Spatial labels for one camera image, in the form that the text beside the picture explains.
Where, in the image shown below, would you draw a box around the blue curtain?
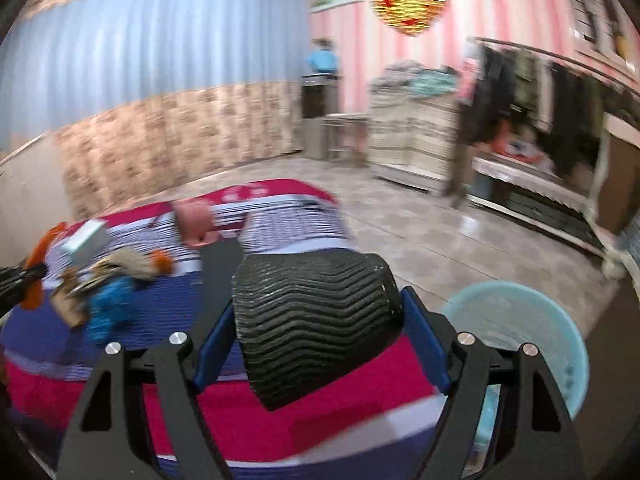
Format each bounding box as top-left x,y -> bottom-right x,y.
0,0 -> 311,146

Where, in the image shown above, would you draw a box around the stack of folded cloths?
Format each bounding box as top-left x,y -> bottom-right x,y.
375,60 -> 461,98

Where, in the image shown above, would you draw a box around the clothes rack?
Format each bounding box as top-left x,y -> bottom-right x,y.
450,35 -> 640,261

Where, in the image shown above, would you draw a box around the light blue cardboard box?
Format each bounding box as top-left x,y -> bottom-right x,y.
61,220 -> 108,267

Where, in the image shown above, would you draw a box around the cabinet with patterned cover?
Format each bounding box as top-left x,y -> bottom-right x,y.
367,85 -> 466,196

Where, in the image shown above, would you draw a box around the light blue plastic basin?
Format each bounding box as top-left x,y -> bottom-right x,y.
440,281 -> 591,463

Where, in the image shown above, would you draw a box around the plaid bed blanket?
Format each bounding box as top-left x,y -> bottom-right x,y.
0,178 -> 441,480

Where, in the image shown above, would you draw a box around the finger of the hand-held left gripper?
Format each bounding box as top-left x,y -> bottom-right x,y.
0,265 -> 47,321

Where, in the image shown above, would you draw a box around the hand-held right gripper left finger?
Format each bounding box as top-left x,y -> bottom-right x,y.
59,239 -> 242,480

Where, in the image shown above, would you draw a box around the orange cloth item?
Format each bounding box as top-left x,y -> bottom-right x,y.
22,224 -> 66,311

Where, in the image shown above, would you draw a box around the crumpled beige paper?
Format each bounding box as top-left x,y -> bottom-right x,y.
87,252 -> 157,291

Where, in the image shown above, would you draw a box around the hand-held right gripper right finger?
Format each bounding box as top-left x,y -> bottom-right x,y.
402,286 -> 586,480

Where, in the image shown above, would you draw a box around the wall grid panel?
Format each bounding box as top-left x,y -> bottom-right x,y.
565,0 -> 636,61

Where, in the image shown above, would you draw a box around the small stool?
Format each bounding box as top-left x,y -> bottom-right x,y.
322,112 -> 371,163

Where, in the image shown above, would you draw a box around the red gold heart ornament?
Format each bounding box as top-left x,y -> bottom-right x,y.
370,0 -> 450,37

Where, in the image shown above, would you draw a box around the blue water bottle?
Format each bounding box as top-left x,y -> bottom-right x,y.
305,37 -> 341,75

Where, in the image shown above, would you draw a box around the dark hanging clothes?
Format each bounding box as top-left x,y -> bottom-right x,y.
457,42 -> 601,176

